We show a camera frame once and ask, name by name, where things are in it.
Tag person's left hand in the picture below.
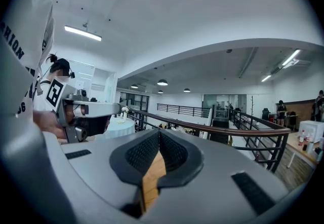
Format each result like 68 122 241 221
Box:
64 104 76 124

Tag person's left forearm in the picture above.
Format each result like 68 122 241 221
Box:
32 110 66 140

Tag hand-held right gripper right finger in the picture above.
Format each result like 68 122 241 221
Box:
157 129 291 218

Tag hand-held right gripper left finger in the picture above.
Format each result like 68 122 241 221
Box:
60 128 161 210

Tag vase of white flowers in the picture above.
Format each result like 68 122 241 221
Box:
120 105 130 121

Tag light wooden table white legs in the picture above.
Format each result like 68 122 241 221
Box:
286 131 324 169

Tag person's white printed shirt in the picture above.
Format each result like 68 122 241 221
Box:
0 0 56 119

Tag black railing with wooden handrail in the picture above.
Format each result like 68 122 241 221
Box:
126 107 292 173

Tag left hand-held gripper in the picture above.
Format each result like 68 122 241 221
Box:
45 78 123 144

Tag black metal railing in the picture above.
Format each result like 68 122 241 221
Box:
156 103 211 119
229 109 279 130

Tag round table with white cloth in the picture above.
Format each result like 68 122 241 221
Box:
101 116 136 140

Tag white box appliance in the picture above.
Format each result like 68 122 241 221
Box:
298 120 324 144

